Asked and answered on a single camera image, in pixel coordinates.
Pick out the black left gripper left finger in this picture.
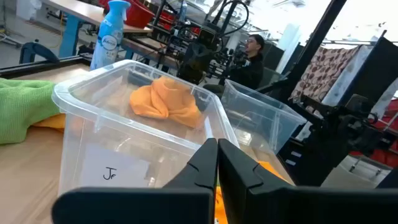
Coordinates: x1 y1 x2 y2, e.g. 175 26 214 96
51 138 218 224

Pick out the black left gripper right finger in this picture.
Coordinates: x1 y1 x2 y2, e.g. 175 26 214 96
218 138 398 224

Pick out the orange microfiber towel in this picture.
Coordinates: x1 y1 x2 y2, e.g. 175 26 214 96
32 113 67 130
129 76 206 129
213 160 289 224

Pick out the green microfiber towel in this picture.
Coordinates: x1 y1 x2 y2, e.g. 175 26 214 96
0 77 62 146

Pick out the clear labelled plastic bin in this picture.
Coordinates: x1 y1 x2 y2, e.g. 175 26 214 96
51 59 240 197

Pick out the red storage crate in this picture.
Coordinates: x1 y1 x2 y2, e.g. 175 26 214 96
349 98 398 169

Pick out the brown patterned cloth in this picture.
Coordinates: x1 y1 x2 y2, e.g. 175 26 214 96
289 45 361 103

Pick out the person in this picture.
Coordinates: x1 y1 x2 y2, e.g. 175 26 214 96
228 33 266 91

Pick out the blue air freshener bottle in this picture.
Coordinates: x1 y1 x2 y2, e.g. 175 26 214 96
89 0 131 72

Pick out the red plastic tub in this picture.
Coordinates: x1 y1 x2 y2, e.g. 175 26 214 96
99 0 155 29

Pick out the table with blue legs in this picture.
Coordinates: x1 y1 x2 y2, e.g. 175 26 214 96
40 0 180 68

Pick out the black frame post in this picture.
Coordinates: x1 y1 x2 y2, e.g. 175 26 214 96
257 0 348 94

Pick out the black aluminium table frame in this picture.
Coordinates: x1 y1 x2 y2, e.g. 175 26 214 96
0 54 93 79

